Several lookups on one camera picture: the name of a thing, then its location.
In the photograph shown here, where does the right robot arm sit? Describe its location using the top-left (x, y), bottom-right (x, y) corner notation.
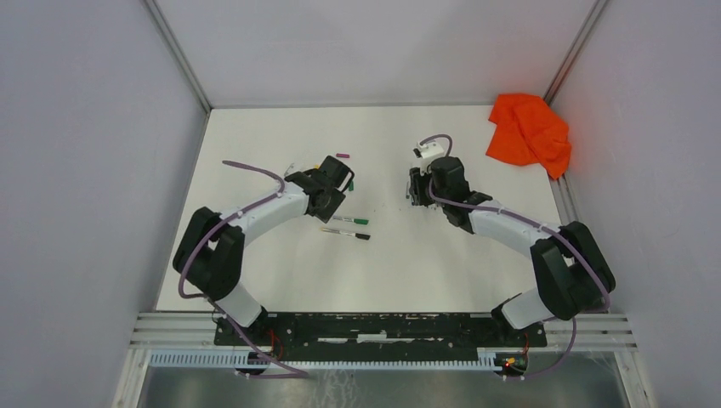
top-left (409, 156), bottom-right (616, 347)

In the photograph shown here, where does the green capped horizontal marker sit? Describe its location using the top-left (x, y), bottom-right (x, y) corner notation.
top-left (332, 215), bottom-right (369, 225)

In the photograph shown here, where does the white slotted cable duct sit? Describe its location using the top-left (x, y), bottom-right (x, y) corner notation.
top-left (149, 349), bottom-right (519, 372)

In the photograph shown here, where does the black capped horizontal marker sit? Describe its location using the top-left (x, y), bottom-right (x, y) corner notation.
top-left (321, 228), bottom-right (371, 241)

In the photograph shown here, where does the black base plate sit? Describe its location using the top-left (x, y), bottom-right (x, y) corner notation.
top-left (244, 312), bottom-right (548, 362)

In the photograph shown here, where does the orange cloth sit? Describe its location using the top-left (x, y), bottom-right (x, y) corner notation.
top-left (486, 93), bottom-right (572, 179)

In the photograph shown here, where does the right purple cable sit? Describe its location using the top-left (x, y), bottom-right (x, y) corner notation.
top-left (419, 133), bottom-right (612, 381)

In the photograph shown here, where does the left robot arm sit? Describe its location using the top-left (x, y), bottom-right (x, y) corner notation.
top-left (171, 156), bottom-right (355, 347)

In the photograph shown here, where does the aluminium frame rail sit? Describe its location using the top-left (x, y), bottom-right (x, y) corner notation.
top-left (130, 312), bottom-right (638, 352)

